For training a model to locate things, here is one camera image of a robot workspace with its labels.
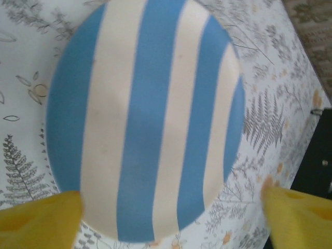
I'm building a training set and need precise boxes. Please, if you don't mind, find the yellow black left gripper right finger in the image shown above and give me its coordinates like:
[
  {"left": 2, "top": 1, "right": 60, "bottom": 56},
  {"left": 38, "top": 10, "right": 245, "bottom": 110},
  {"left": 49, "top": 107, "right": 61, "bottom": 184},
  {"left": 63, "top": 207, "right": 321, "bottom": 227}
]
[{"left": 261, "top": 186, "right": 332, "bottom": 249}]

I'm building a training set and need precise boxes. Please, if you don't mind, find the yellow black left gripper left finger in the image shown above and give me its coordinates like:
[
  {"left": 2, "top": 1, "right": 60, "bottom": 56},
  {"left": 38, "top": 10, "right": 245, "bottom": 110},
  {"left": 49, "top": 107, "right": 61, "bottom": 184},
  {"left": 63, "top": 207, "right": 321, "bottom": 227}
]
[{"left": 0, "top": 190, "right": 85, "bottom": 249}]

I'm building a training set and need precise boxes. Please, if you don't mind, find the blue white striped plate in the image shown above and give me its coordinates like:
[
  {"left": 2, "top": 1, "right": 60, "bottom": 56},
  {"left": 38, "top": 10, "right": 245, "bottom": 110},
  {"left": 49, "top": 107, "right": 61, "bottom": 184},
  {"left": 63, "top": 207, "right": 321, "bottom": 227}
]
[{"left": 45, "top": 0, "right": 246, "bottom": 243}]

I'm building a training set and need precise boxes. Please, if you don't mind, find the floral tablecloth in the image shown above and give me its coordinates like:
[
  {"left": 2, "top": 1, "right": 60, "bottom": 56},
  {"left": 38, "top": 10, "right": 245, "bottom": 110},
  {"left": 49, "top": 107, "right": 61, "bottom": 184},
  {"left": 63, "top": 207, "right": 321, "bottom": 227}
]
[{"left": 0, "top": 0, "right": 332, "bottom": 249}]

